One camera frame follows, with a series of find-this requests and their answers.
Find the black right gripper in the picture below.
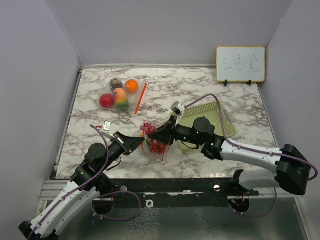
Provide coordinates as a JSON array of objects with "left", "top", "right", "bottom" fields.
[{"left": 149, "top": 115, "right": 205, "bottom": 147}]

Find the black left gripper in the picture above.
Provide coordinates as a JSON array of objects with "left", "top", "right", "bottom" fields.
[{"left": 99, "top": 131, "right": 145, "bottom": 172}]

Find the dark purple grape bunch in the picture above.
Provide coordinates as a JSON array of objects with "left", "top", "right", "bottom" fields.
[{"left": 149, "top": 139, "right": 167, "bottom": 155}]

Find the red grape bunch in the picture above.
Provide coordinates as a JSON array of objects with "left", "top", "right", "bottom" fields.
[{"left": 140, "top": 122, "right": 156, "bottom": 135}]

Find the clear zip bag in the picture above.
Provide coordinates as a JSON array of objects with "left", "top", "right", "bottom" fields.
[
  {"left": 140, "top": 120, "right": 170, "bottom": 163},
  {"left": 97, "top": 77, "right": 148, "bottom": 114}
]

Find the yellow green mango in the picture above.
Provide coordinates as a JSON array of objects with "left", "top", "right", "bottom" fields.
[{"left": 114, "top": 98, "right": 130, "bottom": 111}]

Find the red apple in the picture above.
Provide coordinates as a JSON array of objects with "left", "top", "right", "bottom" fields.
[{"left": 99, "top": 93, "right": 115, "bottom": 109}]

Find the peach orange pink fruit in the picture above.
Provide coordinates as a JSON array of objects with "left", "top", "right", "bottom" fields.
[{"left": 113, "top": 88, "right": 127, "bottom": 101}]

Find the clear zip top bag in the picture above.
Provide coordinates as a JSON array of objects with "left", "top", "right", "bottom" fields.
[{"left": 97, "top": 77, "right": 148, "bottom": 114}]

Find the dark purple plum fruit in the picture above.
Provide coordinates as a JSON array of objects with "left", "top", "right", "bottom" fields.
[{"left": 109, "top": 78, "right": 123, "bottom": 92}]

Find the green netted melon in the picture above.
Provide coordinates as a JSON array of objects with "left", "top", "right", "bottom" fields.
[{"left": 146, "top": 137, "right": 152, "bottom": 146}]

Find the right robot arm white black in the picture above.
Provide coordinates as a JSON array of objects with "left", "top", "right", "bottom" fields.
[{"left": 146, "top": 115, "right": 312, "bottom": 196}]

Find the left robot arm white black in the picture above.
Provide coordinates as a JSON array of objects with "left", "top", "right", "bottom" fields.
[{"left": 18, "top": 132, "right": 145, "bottom": 240}]

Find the pale green plastic basket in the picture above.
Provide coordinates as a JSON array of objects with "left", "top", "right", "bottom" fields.
[{"left": 179, "top": 101, "right": 238, "bottom": 138}]

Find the small framed whiteboard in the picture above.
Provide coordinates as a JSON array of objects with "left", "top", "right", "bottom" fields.
[{"left": 216, "top": 46, "right": 266, "bottom": 84}]

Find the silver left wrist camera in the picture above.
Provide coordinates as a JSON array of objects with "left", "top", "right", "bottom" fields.
[{"left": 101, "top": 120, "right": 114, "bottom": 140}]

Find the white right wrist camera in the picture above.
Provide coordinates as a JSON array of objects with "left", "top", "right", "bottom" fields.
[{"left": 170, "top": 101, "right": 186, "bottom": 117}]

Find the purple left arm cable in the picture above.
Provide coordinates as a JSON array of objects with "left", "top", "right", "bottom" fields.
[{"left": 26, "top": 123, "right": 142, "bottom": 240}]

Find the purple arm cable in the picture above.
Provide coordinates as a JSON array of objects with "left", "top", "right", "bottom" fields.
[
  {"left": 26, "top": 123, "right": 142, "bottom": 240},
  {"left": 179, "top": 93, "right": 319, "bottom": 217}
]

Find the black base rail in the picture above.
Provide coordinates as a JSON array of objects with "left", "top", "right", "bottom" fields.
[{"left": 82, "top": 176, "right": 261, "bottom": 209}]

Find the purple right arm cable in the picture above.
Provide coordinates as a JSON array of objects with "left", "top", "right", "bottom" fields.
[{"left": 179, "top": 93, "right": 319, "bottom": 217}]

